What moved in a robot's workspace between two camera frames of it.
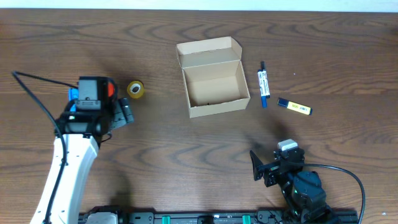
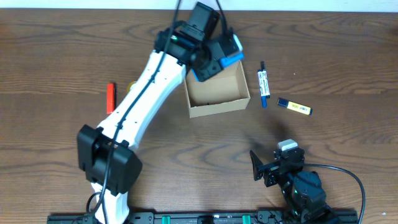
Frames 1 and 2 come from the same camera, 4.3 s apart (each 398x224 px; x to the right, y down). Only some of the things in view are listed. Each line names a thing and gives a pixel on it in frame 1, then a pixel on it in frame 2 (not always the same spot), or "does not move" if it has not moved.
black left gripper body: [110, 107] to [203, 55]
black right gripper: [272, 170] does not move
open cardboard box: [214, 76] does not move
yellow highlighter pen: [295, 106] does not move
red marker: [111, 89] does not move
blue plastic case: [73, 94] to [214, 66]
